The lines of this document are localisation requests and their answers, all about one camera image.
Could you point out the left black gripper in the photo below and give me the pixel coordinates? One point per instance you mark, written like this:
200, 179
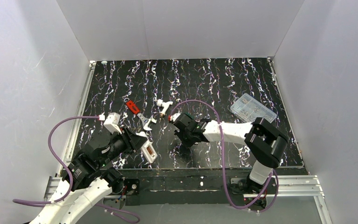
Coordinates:
134, 141

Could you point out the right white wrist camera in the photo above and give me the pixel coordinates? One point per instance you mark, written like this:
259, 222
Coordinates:
172, 118

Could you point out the white plastic faucet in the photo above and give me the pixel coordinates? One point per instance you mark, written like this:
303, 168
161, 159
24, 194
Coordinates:
163, 106

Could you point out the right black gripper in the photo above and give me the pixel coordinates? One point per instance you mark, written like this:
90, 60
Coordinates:
181, 124

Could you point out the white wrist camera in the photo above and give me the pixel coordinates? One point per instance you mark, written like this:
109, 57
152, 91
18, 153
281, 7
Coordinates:
111, 122
172, 118

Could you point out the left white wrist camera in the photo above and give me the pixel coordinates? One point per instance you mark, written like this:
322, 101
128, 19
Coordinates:
111, 122

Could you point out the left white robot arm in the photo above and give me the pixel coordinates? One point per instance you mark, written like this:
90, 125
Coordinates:
93, 177

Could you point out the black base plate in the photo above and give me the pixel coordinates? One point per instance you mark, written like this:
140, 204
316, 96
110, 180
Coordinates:
133, 197

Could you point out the aluminium frame rail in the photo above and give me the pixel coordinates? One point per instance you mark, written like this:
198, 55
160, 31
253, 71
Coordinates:
287, 185

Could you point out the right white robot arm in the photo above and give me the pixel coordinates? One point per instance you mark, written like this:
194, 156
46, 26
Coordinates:
265, 141

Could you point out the red handled adjustable wrench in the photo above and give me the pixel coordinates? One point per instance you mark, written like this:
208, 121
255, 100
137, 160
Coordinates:
136, 111

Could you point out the white remote control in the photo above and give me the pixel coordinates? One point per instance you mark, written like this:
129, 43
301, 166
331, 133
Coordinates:
147, 149

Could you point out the clear plastic screw box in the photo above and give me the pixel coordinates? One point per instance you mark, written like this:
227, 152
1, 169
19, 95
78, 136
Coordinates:
247, 109

